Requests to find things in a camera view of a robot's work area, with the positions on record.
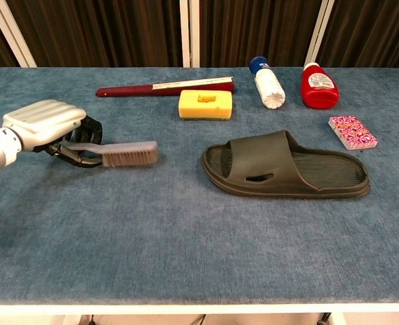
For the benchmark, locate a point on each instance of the blue velvet tablecloth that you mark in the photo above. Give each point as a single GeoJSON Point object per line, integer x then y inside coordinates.
{"type": "Point", "coordinates": [152, 237]}

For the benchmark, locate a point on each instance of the dark green slide sandal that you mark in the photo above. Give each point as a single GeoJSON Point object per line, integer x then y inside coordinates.
{"type": "Point", "coordinates": [263, 159]}

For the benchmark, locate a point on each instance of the red bottle with white cap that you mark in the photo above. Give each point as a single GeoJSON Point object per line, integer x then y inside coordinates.
{"type": "Point", "coordinates": [319, 93]}

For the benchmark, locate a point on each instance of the white table frame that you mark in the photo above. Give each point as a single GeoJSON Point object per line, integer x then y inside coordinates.
{"type": "Point", "coordinates": [199, 309]}

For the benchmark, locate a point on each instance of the dark red folded fan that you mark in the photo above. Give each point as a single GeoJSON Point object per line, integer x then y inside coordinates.
{"type": "Point", "coordinates": [128, 91]}

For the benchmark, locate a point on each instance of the pink patterned tissue pack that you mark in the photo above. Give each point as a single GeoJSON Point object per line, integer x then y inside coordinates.
{"type": "Point", "coordinates": [353, 132]}

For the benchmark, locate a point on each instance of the dark brown curtain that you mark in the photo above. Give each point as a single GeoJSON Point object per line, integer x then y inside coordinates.
{"type": "Point", "coordinates": [84, 34]}

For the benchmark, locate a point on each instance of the upright white frame post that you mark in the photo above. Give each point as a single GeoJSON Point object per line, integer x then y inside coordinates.
{"type": "Point", "coordinates": [184, 34]}
{"type": "Point", "coordinates": [195, 34]}

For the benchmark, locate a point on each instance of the slanted white frame post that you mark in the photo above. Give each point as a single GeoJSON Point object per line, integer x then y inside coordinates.
{"type": "Point", "coordinates": [13, 37]}
{"type": "Point", "coordinates": [318, 34]}

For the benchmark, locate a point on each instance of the yellow cleaning sponge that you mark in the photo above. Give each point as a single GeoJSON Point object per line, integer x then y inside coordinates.
{"type": "Point", "coordinates": [206, 106]}

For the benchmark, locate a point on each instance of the grey scrub brush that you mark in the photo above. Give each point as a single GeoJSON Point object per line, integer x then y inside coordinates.
{"type": "Point", "coordinates": [128, 155]}

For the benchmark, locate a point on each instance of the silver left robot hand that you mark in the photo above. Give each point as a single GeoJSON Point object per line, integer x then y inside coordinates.
{"type": "Point", "coordinates": [40, 122]}

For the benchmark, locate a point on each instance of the white bottle with blue cap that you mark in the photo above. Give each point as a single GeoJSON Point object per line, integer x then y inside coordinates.
{"type": "Point", "coordinates": [268, 84]}

